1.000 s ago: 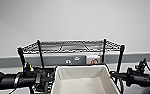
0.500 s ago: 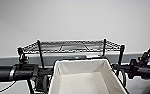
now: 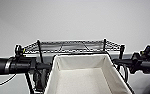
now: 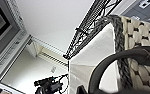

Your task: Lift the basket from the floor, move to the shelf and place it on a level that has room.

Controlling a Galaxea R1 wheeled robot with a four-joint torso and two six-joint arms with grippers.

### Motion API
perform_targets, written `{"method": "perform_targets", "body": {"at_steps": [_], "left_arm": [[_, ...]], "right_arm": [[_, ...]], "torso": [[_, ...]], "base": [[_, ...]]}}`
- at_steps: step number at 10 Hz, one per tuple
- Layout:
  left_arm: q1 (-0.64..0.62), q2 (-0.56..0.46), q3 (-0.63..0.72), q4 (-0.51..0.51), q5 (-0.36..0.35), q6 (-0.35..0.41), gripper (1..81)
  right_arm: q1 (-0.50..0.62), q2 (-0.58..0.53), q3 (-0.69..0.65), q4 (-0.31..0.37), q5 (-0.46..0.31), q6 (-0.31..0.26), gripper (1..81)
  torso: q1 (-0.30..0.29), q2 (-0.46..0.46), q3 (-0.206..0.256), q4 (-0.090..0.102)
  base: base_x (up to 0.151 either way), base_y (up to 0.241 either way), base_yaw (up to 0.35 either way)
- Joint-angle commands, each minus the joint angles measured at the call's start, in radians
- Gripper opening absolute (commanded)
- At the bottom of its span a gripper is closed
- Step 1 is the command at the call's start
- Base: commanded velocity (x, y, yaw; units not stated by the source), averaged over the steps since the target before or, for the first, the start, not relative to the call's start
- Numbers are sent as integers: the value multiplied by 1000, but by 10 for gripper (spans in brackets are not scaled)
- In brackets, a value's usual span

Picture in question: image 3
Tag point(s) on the pale woven basket white lining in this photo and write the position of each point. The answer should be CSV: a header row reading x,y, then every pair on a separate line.
x,y
81,78

